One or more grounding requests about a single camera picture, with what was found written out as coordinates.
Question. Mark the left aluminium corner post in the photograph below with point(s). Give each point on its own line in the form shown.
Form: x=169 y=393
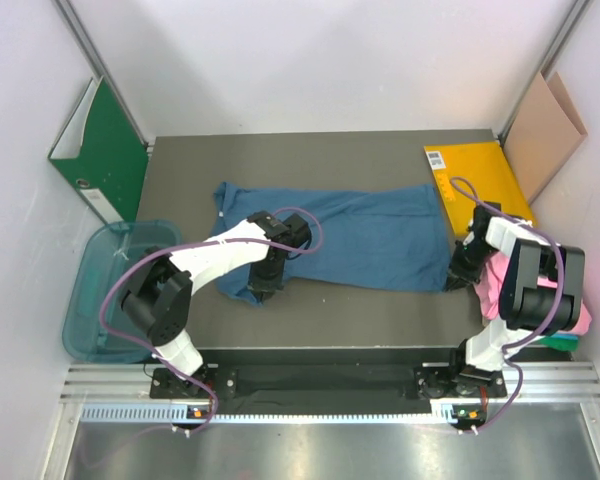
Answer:
x=89 y=50

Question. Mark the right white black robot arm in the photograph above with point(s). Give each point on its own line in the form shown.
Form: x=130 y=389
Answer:
x=541 y=293

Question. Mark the teal transparent plastic bin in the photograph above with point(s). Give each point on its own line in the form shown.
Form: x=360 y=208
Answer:
x=109 y=253

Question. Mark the aluminium corner post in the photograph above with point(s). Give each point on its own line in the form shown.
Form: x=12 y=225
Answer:
x=568 y=26
x=89 y=50

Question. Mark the yellow padded envelope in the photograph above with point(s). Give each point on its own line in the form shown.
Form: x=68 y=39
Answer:
x=486 y=168

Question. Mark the aluminium front rail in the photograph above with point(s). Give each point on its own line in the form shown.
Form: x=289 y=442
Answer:
x=552 y=431

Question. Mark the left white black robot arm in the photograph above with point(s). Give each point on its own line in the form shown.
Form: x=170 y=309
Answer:
x=156 y=297

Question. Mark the green ring binder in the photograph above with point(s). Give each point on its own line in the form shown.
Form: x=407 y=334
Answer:
x=100 y=155

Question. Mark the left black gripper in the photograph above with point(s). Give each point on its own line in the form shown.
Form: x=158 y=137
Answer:
x=265 y=286

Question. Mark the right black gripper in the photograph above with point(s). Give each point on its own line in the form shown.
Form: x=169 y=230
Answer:
x=460 y=276

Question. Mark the pink folded t shirt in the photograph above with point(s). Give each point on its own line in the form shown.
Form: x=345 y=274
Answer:
x=488 y=291

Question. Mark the brown cardboard folder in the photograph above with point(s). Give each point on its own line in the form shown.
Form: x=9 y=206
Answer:
x=545 y=133

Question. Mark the grey slotted cable duct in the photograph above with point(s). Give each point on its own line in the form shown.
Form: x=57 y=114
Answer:
x=189 y=414

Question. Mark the green folded t shirt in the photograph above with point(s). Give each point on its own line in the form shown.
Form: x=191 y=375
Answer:
x=560 y=344

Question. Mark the blue t shirt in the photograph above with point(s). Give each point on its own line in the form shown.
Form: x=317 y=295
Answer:
x=392 y=240

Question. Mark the right aluminium corner post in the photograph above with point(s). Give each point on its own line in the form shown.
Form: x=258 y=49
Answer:
x=568 y=26

